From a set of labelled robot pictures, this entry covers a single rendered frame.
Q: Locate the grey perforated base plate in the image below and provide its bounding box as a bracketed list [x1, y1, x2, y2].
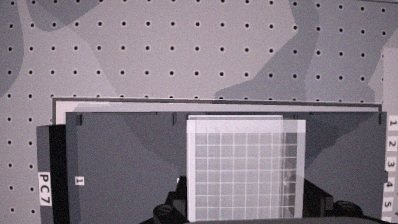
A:
[0, 0, 398, 224]

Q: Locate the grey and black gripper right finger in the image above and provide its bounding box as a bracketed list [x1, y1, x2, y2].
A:
[302, 178, 398, 224]

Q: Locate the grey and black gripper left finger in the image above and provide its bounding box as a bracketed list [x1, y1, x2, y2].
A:
[139, 176, 190, 224]

